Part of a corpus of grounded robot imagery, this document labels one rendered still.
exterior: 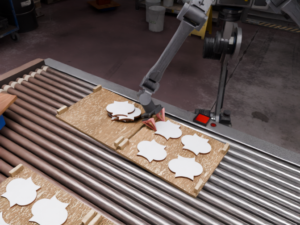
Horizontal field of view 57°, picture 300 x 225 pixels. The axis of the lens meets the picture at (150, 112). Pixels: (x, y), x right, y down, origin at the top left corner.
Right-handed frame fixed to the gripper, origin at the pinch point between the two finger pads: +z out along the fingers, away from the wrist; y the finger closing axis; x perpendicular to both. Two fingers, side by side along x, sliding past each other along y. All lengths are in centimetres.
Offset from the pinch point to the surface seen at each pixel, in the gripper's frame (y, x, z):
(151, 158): -21.1, -8.1, 5.5
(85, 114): -15.3, 30.1, -21.6
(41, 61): 6, 80, -61
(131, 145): -19.2, 2.9, -1.2
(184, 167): -16.4, -19.4, 14.2
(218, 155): -0.1, -25.3, 20.4
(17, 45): 118, 324, -123
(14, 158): -56, 33, -23
